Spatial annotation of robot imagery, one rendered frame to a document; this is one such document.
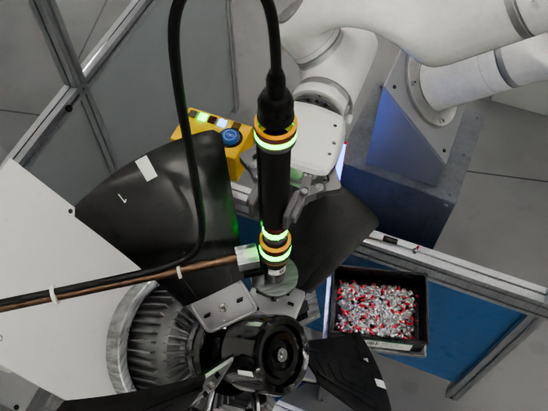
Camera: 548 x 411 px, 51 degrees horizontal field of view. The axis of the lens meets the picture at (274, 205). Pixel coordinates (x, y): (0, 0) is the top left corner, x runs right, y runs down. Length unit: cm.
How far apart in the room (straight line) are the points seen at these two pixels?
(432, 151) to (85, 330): 81
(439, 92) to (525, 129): 166
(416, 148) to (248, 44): 186
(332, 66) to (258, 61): 220
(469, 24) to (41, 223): 68
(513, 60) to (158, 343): 83
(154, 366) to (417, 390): 137
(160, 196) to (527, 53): 74
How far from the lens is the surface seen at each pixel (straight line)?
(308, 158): 72
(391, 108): 126
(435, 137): 133
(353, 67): 81
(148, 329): 99
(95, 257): 101
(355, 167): 142
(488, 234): 253
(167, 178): 80
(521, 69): 122
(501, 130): 288
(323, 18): 75
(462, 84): 127
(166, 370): 95
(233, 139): 126
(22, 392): 135
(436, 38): 73
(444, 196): 141
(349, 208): 106
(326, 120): 75
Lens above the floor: 207
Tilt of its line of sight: 58 degrees down
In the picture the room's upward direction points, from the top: straight up
